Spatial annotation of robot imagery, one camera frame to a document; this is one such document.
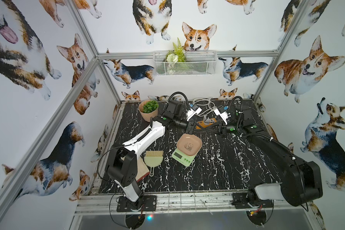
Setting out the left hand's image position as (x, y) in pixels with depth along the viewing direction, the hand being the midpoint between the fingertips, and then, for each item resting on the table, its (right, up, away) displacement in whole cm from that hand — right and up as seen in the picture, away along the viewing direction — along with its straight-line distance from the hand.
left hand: (205, 129), depth 72 cm
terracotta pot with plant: (-35, +11, +28) cm, 46 cm away
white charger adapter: (+6, +3, +29) cm, 29 cm away
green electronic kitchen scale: (-10, -20, +14) cm, 26 cm away
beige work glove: (-35, -25, +13) cm, 45 cm away
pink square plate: (-7, -12, +20) cm, 25 cm away
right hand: (0, 0, 0) cm, 1 cm away
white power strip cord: (+11, +19, +45) cm, 50 cm away
